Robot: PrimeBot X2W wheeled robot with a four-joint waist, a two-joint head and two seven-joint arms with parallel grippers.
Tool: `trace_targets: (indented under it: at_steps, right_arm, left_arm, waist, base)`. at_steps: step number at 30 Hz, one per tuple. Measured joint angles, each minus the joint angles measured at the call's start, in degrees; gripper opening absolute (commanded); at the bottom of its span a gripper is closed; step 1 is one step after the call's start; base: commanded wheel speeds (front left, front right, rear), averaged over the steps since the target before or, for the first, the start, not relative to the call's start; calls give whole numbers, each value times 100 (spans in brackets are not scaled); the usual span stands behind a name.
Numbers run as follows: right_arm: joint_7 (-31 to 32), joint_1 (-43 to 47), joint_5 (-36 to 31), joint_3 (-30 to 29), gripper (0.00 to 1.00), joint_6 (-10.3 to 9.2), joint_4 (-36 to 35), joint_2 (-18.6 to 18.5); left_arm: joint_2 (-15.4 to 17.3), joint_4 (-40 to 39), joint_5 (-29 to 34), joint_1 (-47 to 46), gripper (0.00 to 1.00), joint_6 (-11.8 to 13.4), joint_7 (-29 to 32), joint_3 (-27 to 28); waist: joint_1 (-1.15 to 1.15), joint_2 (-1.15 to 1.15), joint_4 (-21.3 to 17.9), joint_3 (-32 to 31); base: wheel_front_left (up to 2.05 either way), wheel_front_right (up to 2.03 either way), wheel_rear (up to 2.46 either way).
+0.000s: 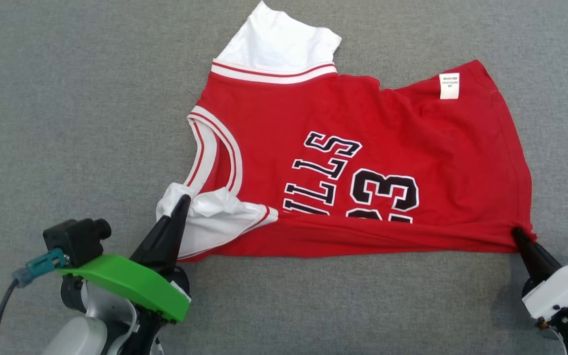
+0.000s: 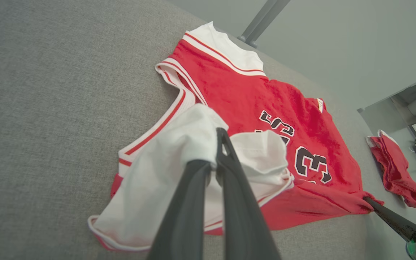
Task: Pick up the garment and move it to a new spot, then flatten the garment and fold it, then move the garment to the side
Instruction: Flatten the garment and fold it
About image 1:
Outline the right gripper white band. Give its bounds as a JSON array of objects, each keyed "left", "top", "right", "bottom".
[{"left": 512, "top": 228, "right": 568, "bottom": 321}]

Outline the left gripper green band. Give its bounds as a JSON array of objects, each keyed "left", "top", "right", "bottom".
[{"left": 59, "top": 195, "right": 192, "bottom": 323}]

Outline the red basketball jersey white trim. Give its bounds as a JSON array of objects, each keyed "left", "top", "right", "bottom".
[{"left": 156, "top": 1, "right": 537, "bottom": 262}]

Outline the grey fabric sofa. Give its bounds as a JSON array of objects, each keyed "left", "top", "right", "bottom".
[{"left": 0, "top": 0, "right": 568, "bottom": 355}]

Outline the teal cable plug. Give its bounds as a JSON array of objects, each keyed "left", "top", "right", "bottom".
[{"left": 12, "top": 248, "right": 69, "bottom": 288}]

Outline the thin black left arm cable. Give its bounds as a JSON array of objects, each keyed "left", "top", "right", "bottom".
[{"left": 0, "top": 279, "right": 21, "bottom": 353}]

